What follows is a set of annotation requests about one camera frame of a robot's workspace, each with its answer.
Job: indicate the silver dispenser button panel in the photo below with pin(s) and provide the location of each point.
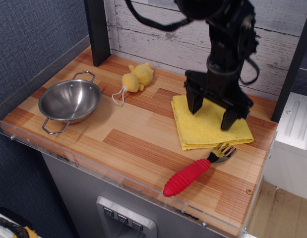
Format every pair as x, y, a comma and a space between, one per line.
121, 222

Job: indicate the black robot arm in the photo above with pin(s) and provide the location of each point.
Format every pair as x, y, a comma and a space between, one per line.
233, 40

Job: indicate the yellow towel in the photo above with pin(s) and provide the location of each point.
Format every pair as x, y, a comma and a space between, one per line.
203, 129

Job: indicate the yellow plush toy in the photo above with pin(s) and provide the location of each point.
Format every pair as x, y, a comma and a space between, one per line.
136, 80

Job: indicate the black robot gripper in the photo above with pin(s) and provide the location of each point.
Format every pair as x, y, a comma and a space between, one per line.
220, 87

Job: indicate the fork with red handle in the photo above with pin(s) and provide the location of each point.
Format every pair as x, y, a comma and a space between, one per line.
185, 177

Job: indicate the stainless steel bowl with handles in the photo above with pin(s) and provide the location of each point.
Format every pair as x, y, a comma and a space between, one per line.
71, 101

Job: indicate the clear acrylic edge guard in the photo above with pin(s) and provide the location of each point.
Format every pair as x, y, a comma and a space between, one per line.
136, 145

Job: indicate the black and yellow object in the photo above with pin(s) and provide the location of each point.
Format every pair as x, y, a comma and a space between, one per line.
17, 230

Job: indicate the white box at right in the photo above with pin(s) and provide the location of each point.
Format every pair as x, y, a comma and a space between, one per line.
286, 166

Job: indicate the black right vertical post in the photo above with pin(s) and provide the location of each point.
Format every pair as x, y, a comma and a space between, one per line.
291, 75

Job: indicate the grey toy fridge cabinet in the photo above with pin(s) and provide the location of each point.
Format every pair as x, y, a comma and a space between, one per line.
79, 191

